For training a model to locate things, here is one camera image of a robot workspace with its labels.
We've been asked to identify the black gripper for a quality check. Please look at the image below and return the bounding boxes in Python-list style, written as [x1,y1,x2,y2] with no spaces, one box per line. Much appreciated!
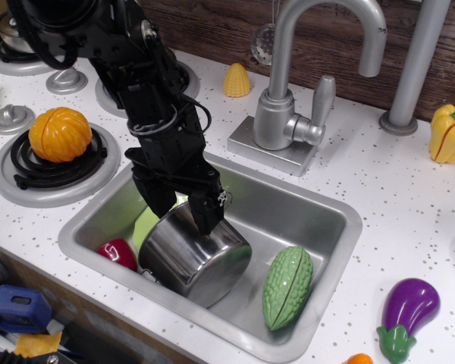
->
[126,127,230,235]

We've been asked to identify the stainless steel pot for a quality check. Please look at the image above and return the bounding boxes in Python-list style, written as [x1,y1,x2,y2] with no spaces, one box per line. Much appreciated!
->
[138,202,252,308]

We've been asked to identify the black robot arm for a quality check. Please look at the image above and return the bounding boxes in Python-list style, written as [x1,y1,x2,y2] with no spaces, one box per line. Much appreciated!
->
[8,1,224,234]

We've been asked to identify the stainless steel sink basin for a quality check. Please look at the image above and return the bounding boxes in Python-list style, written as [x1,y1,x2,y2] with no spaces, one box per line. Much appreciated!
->
[58,154,362,363]

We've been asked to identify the steel pot back left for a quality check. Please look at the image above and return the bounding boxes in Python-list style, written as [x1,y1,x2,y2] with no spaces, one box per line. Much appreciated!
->
[0,12,34,54]

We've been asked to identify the green plastic plate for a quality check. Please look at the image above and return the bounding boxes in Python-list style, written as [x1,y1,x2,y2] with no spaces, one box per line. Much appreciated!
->
[131,192,190,253]

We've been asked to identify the red toy pepper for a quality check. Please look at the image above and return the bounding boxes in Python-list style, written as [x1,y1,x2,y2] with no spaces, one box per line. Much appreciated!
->
[96,238,138,271]

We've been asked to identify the silver toy faucet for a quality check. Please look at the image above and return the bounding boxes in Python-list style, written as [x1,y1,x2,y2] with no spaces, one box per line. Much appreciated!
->
[227,0,388,178]

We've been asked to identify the yellow toy corn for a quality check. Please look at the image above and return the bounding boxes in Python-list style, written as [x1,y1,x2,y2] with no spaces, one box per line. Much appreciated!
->
[223,63,251,98]

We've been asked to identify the green toy bitter melon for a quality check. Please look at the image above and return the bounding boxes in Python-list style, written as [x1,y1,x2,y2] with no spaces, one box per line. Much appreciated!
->
[262,246,314,331]

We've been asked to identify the orange toy pumpkin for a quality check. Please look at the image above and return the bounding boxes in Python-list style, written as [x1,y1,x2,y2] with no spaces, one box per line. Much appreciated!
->
[28,107,93,163]

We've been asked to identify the silver stove knob back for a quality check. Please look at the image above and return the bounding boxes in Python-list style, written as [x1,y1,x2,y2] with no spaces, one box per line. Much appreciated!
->
[45,67,88,95]

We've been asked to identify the silver stove knob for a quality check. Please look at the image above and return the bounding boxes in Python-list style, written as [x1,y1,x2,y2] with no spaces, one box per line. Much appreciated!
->
[0,104,36,135]
[45,67,88,95]

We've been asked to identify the front stove burner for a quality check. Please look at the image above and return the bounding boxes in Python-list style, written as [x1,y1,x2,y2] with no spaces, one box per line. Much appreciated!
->
[0,124,121,209]

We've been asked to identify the hanging metal strainer ladle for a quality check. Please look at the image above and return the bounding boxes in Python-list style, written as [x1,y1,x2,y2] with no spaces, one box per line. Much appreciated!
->
[251,1,280,66]

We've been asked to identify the silver stove knob front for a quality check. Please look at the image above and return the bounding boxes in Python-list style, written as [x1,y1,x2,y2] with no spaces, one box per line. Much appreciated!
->
[0,104,36,135]

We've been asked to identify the blue clamp tool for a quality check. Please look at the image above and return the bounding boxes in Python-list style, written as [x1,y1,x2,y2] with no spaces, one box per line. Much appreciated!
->
[0,284,52,334]

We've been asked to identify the yellow sponge cloth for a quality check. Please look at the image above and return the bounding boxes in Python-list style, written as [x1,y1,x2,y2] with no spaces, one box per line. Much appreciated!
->
[14,332,62,357]

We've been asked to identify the grey vertical pole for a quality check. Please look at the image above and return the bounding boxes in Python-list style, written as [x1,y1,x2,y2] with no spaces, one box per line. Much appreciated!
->
[379,0,450,137]

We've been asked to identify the back left stove burner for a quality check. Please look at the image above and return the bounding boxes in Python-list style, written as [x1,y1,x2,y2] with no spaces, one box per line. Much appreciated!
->
[0,38,54,77]

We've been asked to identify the orange toy fruit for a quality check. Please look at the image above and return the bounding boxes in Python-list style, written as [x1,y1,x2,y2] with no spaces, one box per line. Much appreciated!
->
[344,353,374,364]

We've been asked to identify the purple toy eggplant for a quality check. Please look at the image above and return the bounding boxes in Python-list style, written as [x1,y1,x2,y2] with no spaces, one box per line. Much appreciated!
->
[376,278,441,363]

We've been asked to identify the yellow toy bell pepper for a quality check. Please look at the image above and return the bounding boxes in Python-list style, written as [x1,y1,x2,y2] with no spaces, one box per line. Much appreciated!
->
[429,104,455,164]

